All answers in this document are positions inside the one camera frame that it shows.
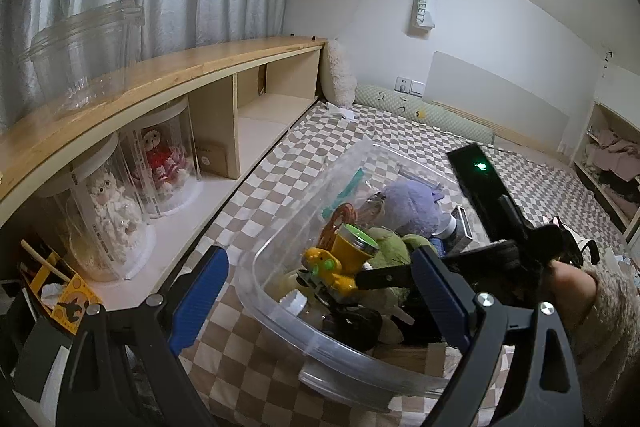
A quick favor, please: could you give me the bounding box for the green plush toy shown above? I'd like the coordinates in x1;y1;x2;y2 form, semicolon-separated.
367;227;441;268

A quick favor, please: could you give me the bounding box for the wall socket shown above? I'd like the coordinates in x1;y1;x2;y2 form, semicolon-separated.
395;76;425;96

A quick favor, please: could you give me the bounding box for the white fluffy pillow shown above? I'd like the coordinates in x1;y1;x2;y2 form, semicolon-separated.
320;39;358;108

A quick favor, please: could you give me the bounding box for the person's right hand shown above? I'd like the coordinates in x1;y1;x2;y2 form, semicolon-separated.
547;263;601;308

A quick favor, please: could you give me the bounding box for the yellow box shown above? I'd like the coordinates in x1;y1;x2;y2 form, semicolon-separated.
20;239;103;335

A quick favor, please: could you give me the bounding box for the open clothes shelf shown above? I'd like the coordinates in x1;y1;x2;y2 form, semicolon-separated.
572;99;640;238

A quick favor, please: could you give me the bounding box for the white wall board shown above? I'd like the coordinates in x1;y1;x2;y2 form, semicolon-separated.
422;51;571;152

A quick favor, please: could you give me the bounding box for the pile of clothes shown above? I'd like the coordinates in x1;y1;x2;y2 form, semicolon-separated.
585;129;640;202

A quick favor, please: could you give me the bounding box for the wooden shelf unit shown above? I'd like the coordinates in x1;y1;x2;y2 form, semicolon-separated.
0;36;328;313

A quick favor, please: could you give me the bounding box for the clear jar white lid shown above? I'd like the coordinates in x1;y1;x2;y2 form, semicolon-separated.
265;274;321;323

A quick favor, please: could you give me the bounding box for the cardboard box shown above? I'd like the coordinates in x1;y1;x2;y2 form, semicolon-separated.
192;139;231;180

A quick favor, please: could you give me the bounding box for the orange coiled cord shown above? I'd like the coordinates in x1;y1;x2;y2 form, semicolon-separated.
320;203;358;253

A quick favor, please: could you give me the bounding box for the yellow plastic toy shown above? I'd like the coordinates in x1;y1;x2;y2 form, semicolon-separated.
302;224;378;295

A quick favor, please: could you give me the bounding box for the green bolster pillow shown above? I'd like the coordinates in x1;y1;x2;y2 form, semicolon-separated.
354;84;496;148

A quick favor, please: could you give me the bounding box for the clear plastic tub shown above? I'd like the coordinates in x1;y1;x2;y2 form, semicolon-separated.
20;0;146;112

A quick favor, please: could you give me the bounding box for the silver rectangular case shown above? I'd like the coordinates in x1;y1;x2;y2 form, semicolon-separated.
450;207;473;253

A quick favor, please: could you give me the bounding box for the red doll in clear case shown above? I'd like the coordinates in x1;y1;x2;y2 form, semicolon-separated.
120;99;203;218

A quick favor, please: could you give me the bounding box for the purple plush toy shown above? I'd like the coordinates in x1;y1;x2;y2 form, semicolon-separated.
377;179;448;238

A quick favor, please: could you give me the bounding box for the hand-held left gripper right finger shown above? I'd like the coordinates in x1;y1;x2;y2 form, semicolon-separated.
411;245;586;427

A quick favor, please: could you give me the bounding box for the white tote bag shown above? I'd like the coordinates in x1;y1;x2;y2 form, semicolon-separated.
407;0;438;38

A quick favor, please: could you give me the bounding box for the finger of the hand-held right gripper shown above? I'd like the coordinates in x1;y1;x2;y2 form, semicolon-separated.
356;239;523;295

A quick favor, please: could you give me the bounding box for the clear plastic container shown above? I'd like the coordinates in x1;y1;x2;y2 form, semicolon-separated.
234;138;481;413

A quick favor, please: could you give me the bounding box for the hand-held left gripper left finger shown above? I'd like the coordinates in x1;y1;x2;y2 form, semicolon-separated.
59;246;230;427

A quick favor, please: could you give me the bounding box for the white doll in clear case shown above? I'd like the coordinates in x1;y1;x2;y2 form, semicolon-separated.
37;132;156;283

